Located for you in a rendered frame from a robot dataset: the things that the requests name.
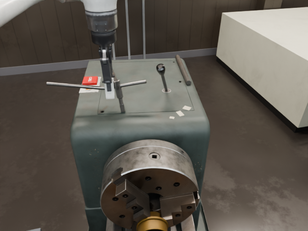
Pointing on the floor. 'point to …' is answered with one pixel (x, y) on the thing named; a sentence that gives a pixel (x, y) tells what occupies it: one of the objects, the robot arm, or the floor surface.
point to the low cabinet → (269, 59)
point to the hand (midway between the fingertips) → (109, 88)
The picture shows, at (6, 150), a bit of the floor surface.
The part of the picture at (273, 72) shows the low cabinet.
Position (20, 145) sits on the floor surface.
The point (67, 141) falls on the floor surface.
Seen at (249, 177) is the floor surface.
